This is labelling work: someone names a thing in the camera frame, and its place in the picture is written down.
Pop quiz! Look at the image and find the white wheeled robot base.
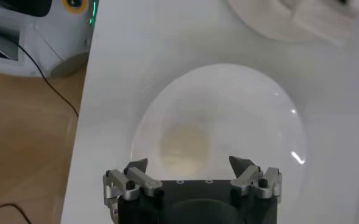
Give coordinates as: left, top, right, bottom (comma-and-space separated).
0, 0, 99, 79

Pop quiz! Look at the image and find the black floor cable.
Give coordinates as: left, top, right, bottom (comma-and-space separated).
0, 203, 32, 224
17, 45, 79, 118

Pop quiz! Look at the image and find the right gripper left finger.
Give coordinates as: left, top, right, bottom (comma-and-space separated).
102, 158, 164, 216

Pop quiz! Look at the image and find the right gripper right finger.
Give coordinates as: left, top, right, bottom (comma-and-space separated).
229, 155, 283, 203

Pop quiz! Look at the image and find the white steamed baozi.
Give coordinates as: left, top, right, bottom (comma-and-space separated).
158, 124, 211, 180

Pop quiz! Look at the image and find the white round plate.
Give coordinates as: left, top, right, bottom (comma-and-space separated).
130, 63, 308, 214

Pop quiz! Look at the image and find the cream electric cooking pot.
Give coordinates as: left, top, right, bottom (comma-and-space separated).
226, 0, 359, 43

